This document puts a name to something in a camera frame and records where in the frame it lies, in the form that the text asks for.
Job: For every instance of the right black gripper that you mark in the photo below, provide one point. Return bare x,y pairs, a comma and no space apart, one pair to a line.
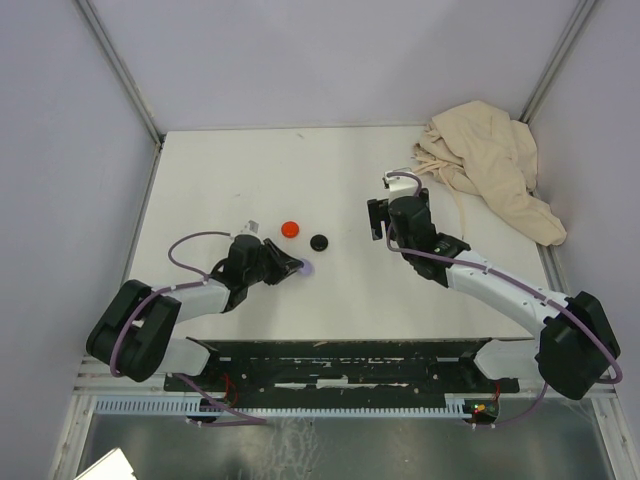
378,212

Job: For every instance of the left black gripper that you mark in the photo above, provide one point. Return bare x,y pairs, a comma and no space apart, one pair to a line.
278,258

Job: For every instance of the purple earbud case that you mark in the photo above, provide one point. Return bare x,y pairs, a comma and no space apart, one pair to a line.
306,269

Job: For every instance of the red earbud case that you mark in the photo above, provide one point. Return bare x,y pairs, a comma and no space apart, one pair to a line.
290,229

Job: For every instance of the black earbud case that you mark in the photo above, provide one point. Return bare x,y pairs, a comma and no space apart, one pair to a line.
319,242

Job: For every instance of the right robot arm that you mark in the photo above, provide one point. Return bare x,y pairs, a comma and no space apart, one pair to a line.
572,343

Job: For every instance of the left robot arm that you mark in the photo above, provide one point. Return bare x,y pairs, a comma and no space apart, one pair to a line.
133,336

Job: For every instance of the beige cloth bag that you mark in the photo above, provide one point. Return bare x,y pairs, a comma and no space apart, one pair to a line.
477,149

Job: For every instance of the white paper corner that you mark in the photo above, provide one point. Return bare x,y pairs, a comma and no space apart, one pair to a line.
112,466

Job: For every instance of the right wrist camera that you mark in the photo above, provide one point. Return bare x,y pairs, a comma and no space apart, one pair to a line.
400,183

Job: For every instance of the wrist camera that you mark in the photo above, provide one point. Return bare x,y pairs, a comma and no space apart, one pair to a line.
400,183
251,228

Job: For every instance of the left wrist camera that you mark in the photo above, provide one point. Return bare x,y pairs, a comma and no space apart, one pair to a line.
251,228

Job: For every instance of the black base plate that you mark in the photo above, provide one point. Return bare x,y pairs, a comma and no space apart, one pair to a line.
346,374

